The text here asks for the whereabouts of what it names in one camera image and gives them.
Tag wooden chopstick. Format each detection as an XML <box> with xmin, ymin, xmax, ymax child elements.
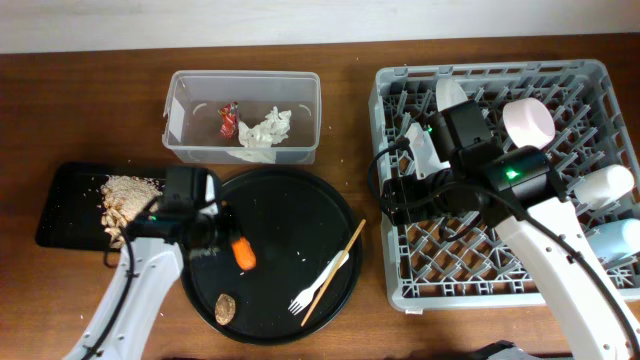
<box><xmin>300</xmin><ymin>219</ymin><xmax>366</xmax><ymax>327</ymax></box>

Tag black round tray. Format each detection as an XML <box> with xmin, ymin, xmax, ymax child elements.
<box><xmin>182</xmin><ymin>166</ymin><xmax>363</xmax><ymax>345</ymax></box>

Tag black rectangular tray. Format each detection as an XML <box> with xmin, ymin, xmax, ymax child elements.
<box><xmin>35</xmin><ymin>162</ymin><xmax>165</xmax><ymax>252</ymax></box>

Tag white speckled plate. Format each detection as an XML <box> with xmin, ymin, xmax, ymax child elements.
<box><xmin>435</xmin><ymin>78</ymin><xmax>468</xmax><ymax>111</ymax></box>

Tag white cup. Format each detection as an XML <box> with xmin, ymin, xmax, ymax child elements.
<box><xmin>574</xmin><ymin>164</ymin><xmax>635</xmax><ymax>210</ymax></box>

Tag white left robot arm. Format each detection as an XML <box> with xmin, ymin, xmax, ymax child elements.
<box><xmin>66</xmin><ymin>166</ymin><xmax>238</xmax><ymax>359</ymax></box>

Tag red snack wrapper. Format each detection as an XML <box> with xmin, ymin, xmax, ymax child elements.
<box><xmin>218</xmin><ymin>101</ymin><xmax>240</xmax><ymax>140</ymax></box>

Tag clear plastic bin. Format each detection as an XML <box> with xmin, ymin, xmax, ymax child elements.
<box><xmin>162</xmin><ymin>70</ymin><xmax>322</xmax><ymax>165</ymax></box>

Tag peanut shells food scraps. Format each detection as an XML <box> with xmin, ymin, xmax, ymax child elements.
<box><xmin>101</xmin><ymin>175</ymin><xmax>161</xmax><ymax>249</ymax></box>

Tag orange carrot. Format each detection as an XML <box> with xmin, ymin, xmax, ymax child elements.
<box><xmin>231</xmin><ymin>236</ymin><xmax>257</xmax><ymax>271</ymax></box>

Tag white plastic fork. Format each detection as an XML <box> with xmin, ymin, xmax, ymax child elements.
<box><xmin>288</xmin><ymin>250</ymin><xmax>343</xmax><ymax>315</ymax></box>

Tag light blue cup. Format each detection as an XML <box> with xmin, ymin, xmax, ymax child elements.
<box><xmin>587</xmin><ymin>219</ymin><xmax>640</xmax><ymax>264</ymax></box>

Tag brown cookie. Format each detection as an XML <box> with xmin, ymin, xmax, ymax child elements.
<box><xmin>214</xmin><ymin>294</ymin><xmax>236</xmax><ymax>326</ymax></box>

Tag white napkin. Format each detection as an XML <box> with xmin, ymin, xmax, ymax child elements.
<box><xmin>228</xmin><ymin>106</ymin><xmax>292</xmax><ymax>164</ymax></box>

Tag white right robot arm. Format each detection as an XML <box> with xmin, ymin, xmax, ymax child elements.
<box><xmin>369</xmin><ymin>98</ymin><xmax>639</xmax><ymax>359</ymax></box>

